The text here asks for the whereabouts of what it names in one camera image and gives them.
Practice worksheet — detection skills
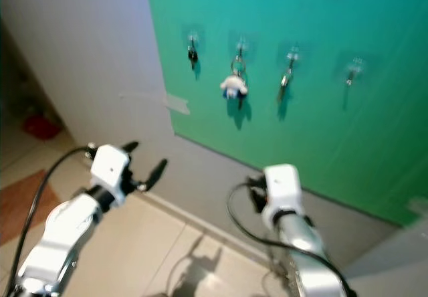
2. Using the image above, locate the translucent tape strip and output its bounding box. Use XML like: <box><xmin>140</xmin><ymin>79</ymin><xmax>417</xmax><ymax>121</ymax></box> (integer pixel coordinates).
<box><xmin>120</xmin><ymin>91</ymin><xmax>191</xmax><ymax>115</ymax></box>

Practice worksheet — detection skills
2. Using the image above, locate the red floor object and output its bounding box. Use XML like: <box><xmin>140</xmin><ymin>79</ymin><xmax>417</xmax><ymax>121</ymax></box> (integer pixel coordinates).
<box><xmin>23</xmin><ymin>113</ymin><xmax>62</xmax><ymax>140</ymax></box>

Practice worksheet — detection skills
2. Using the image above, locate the key with white plush charm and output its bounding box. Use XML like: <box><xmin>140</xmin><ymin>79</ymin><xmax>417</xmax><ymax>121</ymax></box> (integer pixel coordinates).
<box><xmin>219</xmin><ymin>56</ymin><xmax>249</xmax><ymax>109</ymax></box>

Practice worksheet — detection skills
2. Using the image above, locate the small black key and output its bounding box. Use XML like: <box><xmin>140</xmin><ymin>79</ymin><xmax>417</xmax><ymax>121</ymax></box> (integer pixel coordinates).
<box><xmin>188</xmin><ymin>44</ymin><xmax>199</xmax><ymax>70</ymax></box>

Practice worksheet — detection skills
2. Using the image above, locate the slim silver key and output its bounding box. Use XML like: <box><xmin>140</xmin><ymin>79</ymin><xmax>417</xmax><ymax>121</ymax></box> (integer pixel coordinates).
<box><xmin>277</xmin><ymin>60</ymin><xmax>295</xmax><ymax>102</ymax></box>

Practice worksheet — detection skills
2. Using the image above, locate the brown floor mat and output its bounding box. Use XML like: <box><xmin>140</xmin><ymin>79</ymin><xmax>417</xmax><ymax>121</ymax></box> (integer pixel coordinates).
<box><xmin>0</xmin><ymin>179</ymin><xmax>41</xmax><ymax>248</ymax></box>

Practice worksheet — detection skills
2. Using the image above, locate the pale tape piece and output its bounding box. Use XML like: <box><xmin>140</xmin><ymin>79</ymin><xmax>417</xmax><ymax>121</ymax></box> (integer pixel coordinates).
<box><xmin>408</xmin><ymin>200</ymin><xmax>428</xmax><ymax>219</ymax></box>

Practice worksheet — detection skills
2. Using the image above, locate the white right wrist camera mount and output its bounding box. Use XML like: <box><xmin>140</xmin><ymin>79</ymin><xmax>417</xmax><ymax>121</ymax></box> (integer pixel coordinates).
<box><xmin>261</xmin><ymin>164</ymin><xmax>303</xmax><ymax>227</ymax></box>

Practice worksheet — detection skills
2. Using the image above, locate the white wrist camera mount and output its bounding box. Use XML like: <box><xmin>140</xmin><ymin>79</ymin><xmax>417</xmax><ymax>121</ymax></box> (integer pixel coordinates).
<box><xmin>261</xmin><ymin>164</ymin><xmax>303</xmax><ymax>227</ymax></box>
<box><xmin>90</xmin><ymin>144</ymin><xmax>131</xmax><ymax>192</ymax></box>

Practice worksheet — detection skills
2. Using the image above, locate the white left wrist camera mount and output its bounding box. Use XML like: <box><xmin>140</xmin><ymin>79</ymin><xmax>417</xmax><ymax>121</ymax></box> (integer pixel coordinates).
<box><xmin>90</xmin><ymin>144</ymin><xmax>131</xmax><ymax>192</ymax></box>

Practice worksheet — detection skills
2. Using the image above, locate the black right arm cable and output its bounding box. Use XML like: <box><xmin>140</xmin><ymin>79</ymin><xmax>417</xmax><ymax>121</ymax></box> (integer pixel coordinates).
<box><xmin>226</xmin><ymin>182</ymin><xmax>356</xmax><ymax>297</ymax></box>

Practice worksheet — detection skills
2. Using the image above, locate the green wall board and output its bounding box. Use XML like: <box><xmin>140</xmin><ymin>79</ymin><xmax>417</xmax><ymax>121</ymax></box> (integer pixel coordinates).
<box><xmin>145</xmin><ymin>0</ymin><xmax>428</xmax><ymax>227</ymax></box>

